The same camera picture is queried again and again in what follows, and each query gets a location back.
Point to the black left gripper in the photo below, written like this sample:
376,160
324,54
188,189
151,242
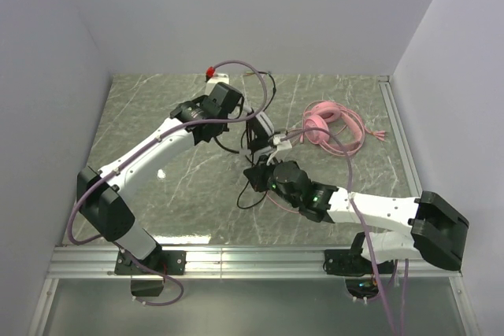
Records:
255,136

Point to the aluminium right side rail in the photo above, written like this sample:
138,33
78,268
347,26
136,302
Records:
412,177

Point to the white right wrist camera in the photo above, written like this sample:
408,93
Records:
280,143

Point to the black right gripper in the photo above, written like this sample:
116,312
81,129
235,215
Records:
256,175

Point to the aluminium rail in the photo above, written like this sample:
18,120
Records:
202,262
412,177

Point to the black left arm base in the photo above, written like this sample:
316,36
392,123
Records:
149,263

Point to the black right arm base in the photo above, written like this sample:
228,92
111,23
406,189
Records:
359,277

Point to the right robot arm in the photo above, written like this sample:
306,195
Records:
425,227

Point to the white and black headphones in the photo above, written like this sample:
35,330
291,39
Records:
258,133

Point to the aluminium front rail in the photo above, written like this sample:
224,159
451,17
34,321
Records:
202,262

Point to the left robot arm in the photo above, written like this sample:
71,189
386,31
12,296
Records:
103,196

